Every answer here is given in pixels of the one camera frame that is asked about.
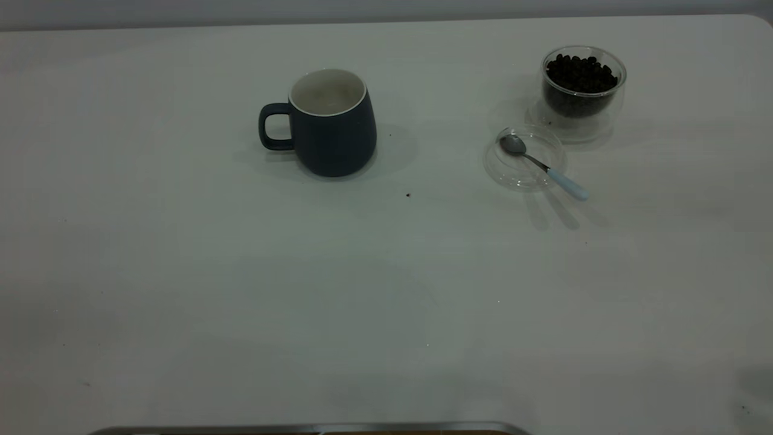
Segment dark grey ceramic mug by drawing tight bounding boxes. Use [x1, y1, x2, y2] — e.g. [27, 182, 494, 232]
[258, 68, 378, 178]

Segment metal spoon pale blue handle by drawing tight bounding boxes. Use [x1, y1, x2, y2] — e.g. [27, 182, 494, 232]
[499, 134, 589, 202]

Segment roasted coffee beans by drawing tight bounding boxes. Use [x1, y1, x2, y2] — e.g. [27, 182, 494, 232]
[545, 53, 620, 117]

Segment clear glass saucer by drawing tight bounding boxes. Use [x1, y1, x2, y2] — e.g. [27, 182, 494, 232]
[483, 124, 568, 193]

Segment silver metal bar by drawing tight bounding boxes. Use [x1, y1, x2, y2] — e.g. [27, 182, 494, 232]
[88, 422, 532, 435]

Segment clear double-wall glass cup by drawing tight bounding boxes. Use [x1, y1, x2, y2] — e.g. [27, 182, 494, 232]
[531, 45, 627, 144]

